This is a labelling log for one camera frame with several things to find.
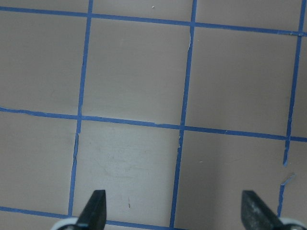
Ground brown paper table mat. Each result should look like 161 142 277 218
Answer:
0 0 307 230

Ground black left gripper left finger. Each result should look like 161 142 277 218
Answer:
53 190 106 230

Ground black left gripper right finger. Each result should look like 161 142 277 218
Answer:
241 190 307 230

